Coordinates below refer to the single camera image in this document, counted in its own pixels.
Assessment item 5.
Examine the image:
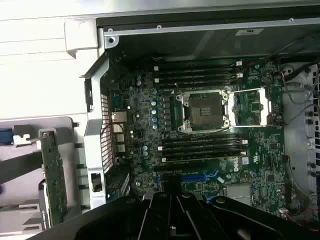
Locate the silver chipset heatsink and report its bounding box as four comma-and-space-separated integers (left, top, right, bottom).
226, 184, 254, 201

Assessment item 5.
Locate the black RAM slot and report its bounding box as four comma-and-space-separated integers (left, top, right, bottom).
153, 61, 243, 70
158, 80, 238, 88
157, 67, 238, 75
161, 136, 248, 145
162, 147, 248, 156
153, 73, 244, 82
157, 141, 241, 151

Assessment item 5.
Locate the green Dell motherboard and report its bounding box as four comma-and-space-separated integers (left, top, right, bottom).
107, 49, 288, 211

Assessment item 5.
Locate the CPU socket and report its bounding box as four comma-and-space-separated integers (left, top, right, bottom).
174, 89, 231, 134

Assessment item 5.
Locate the open black PC case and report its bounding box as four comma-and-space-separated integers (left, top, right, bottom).
63, 14, 320, 240

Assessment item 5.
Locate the grey printed parts rack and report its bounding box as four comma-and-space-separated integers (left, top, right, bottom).
0, 116, 87, 240

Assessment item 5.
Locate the silver disk bay cage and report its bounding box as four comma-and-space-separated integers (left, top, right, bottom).
281, 59, 320, 201

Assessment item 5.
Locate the thin metal locking lever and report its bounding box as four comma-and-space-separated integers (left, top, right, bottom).
174, 82, 187, 98

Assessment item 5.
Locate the silver socket cover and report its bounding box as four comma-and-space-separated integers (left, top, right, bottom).
228, 87, 274, 128

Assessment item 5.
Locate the hard disk blue caddy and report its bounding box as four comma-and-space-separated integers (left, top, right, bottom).
0, 127, 13, 146

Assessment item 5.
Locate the red black twisted wire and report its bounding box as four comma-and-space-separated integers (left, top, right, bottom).
102, 121, 135, 151

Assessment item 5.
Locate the black looped wire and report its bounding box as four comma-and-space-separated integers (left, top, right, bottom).
277, 34, 320, 60

